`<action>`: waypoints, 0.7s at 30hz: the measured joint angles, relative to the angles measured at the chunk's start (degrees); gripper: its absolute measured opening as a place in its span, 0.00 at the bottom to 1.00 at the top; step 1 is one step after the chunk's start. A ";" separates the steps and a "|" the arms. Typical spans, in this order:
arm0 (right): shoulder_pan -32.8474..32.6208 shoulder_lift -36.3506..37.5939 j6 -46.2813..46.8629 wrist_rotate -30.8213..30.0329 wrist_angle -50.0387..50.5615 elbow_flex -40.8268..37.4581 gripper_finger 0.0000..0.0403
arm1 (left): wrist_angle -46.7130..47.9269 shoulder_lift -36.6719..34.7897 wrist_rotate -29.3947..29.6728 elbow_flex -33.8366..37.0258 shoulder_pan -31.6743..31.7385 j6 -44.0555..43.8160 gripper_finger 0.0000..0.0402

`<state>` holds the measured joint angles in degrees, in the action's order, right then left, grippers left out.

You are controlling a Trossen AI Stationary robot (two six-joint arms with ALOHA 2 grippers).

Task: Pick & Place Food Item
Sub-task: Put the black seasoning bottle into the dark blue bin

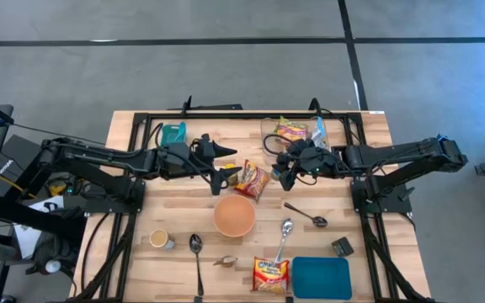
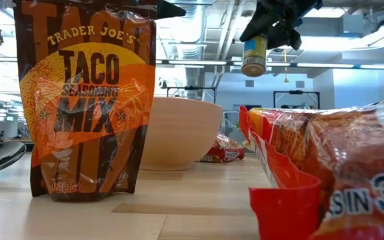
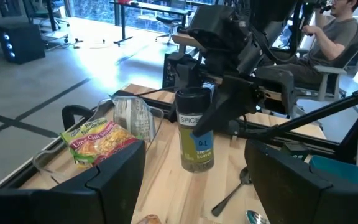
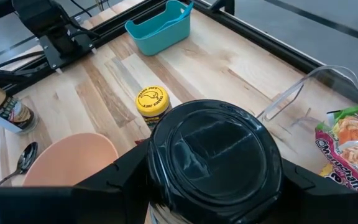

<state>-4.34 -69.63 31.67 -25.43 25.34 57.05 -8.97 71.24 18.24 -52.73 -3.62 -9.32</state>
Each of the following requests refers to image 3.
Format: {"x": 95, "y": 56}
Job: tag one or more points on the grey office chair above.
{"x": 328, "y": 70}

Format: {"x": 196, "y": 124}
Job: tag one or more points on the black standing desk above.
{"x": 154, "y": 7}

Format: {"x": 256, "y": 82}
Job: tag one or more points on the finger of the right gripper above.
{"x": 228, "y": 105}
{"x": 191, "y": 73}

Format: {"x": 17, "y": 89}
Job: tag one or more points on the blue ramen packet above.
{"x": 134, "y": 115}

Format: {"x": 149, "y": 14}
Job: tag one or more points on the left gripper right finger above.
{"x": 291, "y": 193}

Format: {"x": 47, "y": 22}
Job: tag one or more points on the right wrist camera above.
{"x": 216, "y": 25}

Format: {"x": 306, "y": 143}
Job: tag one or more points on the teal plastic tray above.
{"x": 346, "y": 171}

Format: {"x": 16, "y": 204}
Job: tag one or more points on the small metal spoon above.
{"x": 244, "y": 177}

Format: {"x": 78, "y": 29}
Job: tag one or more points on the black office chair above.
{"x": 168, "y": 19}

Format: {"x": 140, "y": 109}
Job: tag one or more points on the silver metal spoon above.
{"x": 255, "y": 218}

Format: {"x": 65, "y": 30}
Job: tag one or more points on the black box under desk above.
{"x": 169, "y": 71}

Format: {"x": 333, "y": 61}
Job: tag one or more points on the green lime chili ramen packet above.
{"x": 98, "y": 141}

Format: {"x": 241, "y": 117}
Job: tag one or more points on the clear plastic container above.
{"x": 47, "y": 161}

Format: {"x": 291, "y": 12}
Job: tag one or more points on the person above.
{"x": 331, "y": 40}

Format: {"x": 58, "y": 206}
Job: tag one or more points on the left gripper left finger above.
{"x": 110, "y": 186}

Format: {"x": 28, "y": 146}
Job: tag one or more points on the black computer tower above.
{"x": 26, "y": 46}

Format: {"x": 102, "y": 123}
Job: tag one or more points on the wooden desk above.
{"x": 185, "y": 39}

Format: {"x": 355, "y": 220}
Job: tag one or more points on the thyme spice jar black cap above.
{"x": 194, "y": 149}

